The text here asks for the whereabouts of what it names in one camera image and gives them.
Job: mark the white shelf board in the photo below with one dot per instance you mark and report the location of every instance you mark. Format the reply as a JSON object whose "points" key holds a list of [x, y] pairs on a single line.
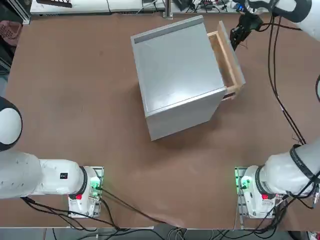
{"points": [[87, 6]]}

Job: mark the aluminium frame rail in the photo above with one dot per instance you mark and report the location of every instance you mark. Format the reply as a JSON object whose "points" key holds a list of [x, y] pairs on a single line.
{"points": [[25, 15]]}

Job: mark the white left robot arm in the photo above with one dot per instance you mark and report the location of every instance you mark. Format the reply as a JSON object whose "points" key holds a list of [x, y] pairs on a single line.
{"points": [[25, 175]]}

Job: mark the black comb-like rack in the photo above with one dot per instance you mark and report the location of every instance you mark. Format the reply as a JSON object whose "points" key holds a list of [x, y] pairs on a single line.
{"points": [[57, 3]]}

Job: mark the pink perforated basket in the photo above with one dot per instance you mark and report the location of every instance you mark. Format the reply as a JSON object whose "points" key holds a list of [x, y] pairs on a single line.
{"points": [[10, 31]]}

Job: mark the gray steel cabinet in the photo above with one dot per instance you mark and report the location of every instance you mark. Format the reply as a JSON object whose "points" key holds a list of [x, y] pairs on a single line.
{"points": [[175, 70]]}

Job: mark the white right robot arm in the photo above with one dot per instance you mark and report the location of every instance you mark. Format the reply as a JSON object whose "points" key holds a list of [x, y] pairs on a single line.
{"points": [[287, 172]]}

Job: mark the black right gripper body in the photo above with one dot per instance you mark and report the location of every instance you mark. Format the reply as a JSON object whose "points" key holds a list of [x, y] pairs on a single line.
{"points": [[250, 22]]}

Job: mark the aluminium profile post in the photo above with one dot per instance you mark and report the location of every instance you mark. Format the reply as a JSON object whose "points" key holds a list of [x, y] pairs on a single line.
{"points": [[168, 10]]}

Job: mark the black electronic device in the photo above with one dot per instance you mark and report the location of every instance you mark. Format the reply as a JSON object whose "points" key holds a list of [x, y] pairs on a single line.
{"points": [[182, 4]]}

